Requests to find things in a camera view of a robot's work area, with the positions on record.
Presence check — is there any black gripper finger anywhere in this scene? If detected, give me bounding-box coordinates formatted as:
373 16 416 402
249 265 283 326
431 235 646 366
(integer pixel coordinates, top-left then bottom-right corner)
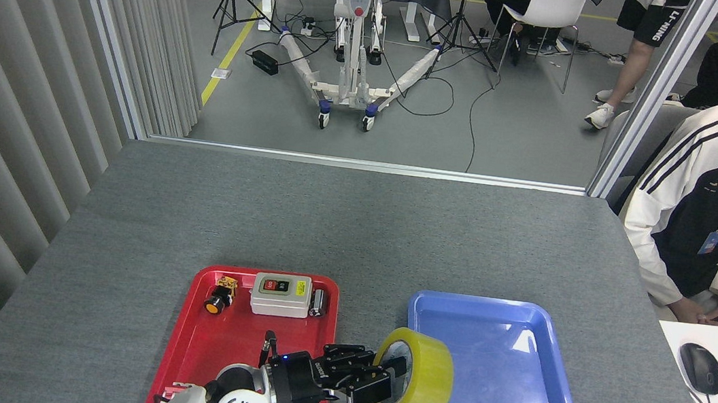
319 340 412 387
323 366 395 403

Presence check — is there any silver post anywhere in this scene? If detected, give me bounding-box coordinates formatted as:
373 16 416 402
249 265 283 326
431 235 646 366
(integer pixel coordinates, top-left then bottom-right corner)
585 0 718 211

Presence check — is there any grey push button switch box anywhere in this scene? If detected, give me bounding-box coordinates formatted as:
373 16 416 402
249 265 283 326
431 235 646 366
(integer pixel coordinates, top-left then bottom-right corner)
248 270 314 321

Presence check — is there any yellow black push button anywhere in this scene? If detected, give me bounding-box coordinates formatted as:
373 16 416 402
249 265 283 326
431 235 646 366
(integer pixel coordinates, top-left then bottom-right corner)
203 273 239 317

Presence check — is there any red plastic tray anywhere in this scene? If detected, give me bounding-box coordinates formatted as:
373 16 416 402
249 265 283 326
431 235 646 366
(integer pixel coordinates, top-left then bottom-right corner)
141 256 345 403

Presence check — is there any black floor cable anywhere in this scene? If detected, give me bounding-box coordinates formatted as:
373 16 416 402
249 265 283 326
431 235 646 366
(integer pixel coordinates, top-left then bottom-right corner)
462 71 502 176

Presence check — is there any black computer mouse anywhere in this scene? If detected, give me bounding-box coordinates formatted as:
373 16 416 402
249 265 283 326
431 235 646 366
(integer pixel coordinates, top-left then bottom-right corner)
674 342 718 397

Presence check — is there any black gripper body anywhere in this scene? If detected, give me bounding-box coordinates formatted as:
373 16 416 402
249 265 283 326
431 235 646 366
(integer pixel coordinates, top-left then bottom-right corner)
269 347 342 403

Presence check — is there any grey chair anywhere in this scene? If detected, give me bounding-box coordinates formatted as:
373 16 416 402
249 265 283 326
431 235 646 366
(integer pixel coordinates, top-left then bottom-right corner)
593 95 701 222

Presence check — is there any silver table edge rail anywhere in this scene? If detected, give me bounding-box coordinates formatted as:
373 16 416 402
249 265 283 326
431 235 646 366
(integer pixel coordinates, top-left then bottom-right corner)
146 133 589 198

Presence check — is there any small black cylinder switch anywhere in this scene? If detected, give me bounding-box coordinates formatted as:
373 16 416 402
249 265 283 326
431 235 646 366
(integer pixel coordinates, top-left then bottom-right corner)
309 288 330 319

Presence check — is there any black power adapter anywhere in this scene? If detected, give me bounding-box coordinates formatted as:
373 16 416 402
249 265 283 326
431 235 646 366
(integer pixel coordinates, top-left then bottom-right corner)
250 49 281 77

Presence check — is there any person's right hand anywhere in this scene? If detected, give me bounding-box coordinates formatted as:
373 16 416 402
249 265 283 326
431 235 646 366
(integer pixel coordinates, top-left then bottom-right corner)
668 294 708 326

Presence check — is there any person in black shorts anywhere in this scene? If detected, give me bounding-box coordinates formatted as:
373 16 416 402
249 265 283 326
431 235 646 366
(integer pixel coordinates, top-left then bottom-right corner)
583 0 694 140

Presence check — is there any yellow tape roll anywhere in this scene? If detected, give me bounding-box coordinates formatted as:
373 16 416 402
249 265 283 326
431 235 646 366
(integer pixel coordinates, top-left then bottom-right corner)
369 324 460 403

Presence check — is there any white chair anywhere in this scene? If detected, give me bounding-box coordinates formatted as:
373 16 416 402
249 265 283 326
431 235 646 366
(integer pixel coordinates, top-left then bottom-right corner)
483 0 594 97

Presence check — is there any blue plastic tray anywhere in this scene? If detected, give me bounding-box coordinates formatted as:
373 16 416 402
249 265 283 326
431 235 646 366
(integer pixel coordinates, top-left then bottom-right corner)
396 287 611 403

